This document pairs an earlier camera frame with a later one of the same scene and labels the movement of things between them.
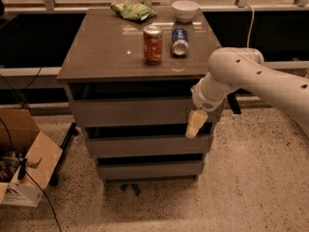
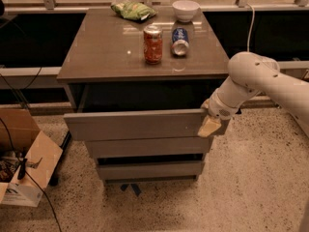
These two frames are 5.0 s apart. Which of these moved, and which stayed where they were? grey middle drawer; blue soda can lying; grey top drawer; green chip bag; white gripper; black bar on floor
Moved: grey top drawer; white gripper
Stayed: grey middle drawer; black bar on floor; green chip bag; blue soda can lying
